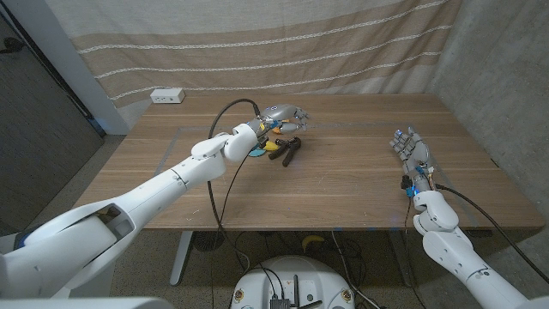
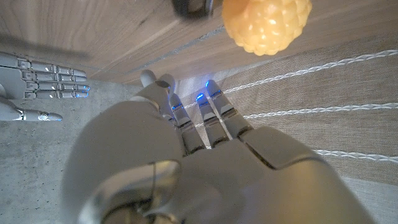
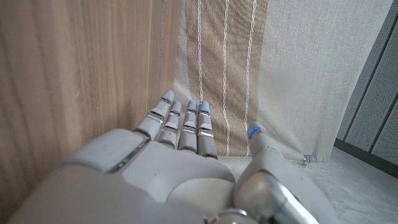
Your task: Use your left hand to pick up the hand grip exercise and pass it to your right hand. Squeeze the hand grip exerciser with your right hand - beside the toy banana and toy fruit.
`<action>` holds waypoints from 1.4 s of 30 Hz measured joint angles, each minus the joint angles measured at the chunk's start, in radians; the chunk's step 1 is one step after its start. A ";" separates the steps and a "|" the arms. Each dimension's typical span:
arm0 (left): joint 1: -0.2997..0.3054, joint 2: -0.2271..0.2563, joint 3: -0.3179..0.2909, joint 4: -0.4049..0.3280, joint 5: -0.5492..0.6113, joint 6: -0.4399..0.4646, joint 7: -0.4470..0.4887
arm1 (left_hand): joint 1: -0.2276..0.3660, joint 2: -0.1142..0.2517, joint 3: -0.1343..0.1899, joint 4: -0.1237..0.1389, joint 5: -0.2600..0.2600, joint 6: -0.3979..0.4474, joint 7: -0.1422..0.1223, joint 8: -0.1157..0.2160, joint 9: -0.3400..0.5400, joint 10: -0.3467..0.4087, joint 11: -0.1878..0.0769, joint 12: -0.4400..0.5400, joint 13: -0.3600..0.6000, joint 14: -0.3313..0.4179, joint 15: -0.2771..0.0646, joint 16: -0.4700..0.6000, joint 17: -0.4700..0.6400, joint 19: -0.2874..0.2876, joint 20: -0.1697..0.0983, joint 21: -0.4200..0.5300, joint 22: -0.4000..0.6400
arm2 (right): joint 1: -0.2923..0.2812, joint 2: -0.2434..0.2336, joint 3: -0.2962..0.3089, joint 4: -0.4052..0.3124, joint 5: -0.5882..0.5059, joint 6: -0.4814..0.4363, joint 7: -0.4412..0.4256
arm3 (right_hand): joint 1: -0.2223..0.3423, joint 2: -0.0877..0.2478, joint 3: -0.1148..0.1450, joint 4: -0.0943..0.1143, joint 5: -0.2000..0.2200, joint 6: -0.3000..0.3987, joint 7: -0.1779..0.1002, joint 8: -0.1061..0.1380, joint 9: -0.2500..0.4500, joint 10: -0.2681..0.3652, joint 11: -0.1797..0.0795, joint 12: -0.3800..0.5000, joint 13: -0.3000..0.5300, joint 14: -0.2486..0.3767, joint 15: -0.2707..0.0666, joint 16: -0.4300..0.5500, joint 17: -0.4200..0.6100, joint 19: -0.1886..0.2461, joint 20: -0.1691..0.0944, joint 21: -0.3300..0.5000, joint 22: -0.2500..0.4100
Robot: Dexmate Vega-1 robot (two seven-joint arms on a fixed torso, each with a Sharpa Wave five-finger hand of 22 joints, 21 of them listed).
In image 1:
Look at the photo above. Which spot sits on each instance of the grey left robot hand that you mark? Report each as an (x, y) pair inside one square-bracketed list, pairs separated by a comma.
[(281, 113)]

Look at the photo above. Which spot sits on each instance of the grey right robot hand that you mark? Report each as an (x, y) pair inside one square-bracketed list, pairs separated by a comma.
[(416, 156)]

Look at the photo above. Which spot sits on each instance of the black hand grip exerciser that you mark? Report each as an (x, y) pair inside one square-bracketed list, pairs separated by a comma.
[(288, 156)]

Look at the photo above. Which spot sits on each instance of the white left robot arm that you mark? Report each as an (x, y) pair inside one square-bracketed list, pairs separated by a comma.
[(150, 193)]

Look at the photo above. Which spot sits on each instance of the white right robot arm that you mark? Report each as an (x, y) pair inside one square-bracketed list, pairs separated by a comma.
[(454, 253)]

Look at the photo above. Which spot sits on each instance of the yellow toy banana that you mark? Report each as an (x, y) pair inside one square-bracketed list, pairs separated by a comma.
[(271, 146)]

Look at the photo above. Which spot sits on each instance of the yellow banana under table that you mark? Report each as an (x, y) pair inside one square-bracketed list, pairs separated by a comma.
[(309, 240)]

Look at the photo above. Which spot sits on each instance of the blue round disc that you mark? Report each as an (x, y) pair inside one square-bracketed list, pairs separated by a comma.
[(257, 153)]

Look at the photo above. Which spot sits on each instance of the brown striped woven mat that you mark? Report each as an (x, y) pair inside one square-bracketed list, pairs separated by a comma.
[(257, 43)]

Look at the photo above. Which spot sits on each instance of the grey table leg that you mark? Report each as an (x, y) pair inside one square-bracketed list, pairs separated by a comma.
[(403, 262)]

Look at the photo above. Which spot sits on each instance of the white power outlet box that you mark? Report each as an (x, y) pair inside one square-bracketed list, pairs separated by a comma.
[(167, 95)]

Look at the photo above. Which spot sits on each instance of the round black floor fan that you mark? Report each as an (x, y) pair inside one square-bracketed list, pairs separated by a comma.
[(209, 240)]

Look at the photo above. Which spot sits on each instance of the white robot torso base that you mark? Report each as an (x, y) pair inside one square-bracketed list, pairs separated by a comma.
[(317, 274)]

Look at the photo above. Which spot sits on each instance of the white table leg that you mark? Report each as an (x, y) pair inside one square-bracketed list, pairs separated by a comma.
[(180, 262)]

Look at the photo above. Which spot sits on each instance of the dark grey door panel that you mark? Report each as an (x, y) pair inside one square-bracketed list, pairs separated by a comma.
[(43, 129)]

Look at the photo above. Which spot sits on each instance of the blue and black pad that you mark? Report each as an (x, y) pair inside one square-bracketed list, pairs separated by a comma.
[(20, 242)]

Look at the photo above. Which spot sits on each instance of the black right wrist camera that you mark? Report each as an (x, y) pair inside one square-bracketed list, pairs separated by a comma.
[(406, 183)]

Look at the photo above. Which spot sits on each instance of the white door frame post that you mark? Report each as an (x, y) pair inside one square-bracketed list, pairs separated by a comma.
[(73, 64)]

